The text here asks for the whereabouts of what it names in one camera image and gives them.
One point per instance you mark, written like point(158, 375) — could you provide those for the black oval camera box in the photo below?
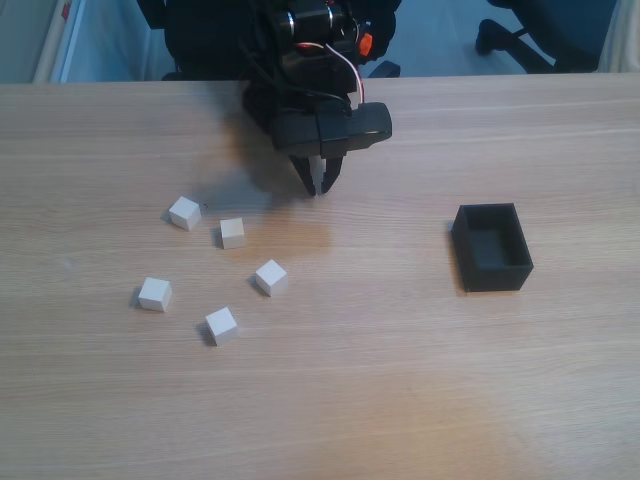
point(360, 125)

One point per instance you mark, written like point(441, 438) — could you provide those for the pale partition panel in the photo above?
point(100, 50)

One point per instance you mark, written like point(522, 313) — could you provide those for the blue office chair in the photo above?
point(560, 30)

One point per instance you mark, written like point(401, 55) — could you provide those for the white cube block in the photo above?
point(154, 294)
point(221, 325)
point(271, 277)
point(232, 234)
point(184, 212)

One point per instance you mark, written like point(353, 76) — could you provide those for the black clamp orange knob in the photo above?
point(365, 45)

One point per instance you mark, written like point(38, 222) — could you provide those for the black open box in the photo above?
point(495, 280)

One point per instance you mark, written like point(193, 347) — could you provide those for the black office chair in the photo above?
point(385, 30)

